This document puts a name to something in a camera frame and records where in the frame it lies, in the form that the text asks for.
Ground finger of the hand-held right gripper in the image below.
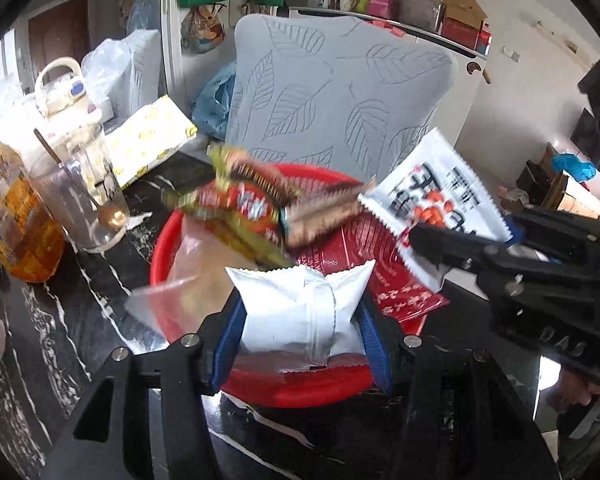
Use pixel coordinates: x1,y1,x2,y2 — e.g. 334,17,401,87
502,208,600,273
409,222,600,311

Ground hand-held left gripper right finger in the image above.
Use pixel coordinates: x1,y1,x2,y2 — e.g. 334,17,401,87
354,302,561,480

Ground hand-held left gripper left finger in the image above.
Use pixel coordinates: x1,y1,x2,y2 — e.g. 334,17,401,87
40,300,248,480

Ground white snack packet red print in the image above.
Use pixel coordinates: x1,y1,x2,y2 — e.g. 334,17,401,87
357,127,513,293

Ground dark red snack packet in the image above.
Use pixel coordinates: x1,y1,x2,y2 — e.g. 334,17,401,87
300,220,451,323

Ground silver snack packet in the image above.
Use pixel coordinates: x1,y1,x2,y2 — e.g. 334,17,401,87
225,260,377,373

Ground red plastic basket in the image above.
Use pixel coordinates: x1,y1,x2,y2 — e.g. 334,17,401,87
149,162,428,409

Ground clear snack packet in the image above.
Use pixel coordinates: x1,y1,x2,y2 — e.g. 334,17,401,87
125,215,261,341

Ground brown chocolate packet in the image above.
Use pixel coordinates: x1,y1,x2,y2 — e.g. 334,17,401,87
280,180,376,248

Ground green red snack packet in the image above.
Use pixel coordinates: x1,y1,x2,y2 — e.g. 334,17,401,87
160,142,301,268

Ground person's right hand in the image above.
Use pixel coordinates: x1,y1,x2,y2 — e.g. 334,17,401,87
545,371,600,415

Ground cardboard boxes on floor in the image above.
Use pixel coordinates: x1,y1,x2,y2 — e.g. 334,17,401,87
515,142,600,218

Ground long metal spoon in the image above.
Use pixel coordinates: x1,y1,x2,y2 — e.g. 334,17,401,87
34,128,128,228

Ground chair with grey leaf cover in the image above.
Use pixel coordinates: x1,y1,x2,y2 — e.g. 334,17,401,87
225,14,460,186

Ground red box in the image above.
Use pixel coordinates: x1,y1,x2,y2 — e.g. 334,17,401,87
440,17,493,56

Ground clear glass cup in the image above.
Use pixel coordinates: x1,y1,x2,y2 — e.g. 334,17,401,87
27,122,131,253

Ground pink paper decoration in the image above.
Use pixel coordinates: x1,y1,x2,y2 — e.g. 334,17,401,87
372,19,406,37

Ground yellow printed box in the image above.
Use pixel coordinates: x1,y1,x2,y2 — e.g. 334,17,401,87
102,95,198,188

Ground brown cardboard box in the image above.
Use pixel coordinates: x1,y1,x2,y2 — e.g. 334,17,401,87
437,0,488,28

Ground grey bag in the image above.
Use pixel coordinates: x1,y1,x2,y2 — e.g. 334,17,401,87
397,0,446,31

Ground orange juice bottle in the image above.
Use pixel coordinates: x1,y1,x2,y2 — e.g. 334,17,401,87
0,135,66,283

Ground blue plastic bag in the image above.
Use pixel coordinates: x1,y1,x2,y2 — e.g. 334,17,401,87
190,62,238,141

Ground pink box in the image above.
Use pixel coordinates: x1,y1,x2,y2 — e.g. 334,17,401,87
370,0,401,21

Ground cartoon printed bag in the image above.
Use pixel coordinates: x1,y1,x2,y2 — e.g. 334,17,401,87
180,4,227,56

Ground brown door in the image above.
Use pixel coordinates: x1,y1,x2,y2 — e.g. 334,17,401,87
27,0,91,86

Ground white jug with handle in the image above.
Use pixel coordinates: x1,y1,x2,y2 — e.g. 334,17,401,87
34,57,103,121

